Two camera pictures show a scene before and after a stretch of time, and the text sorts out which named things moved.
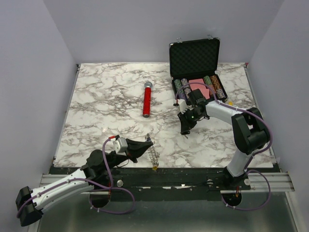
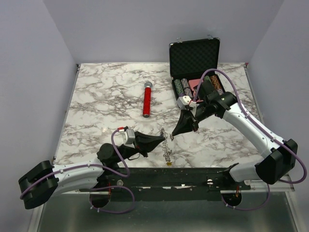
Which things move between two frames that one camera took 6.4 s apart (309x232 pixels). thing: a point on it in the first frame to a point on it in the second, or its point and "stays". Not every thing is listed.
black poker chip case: [193, 65] stays
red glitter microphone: [147, 97] stays
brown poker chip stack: [216, 84] stays
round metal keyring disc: [154, 157] to [167, 152]
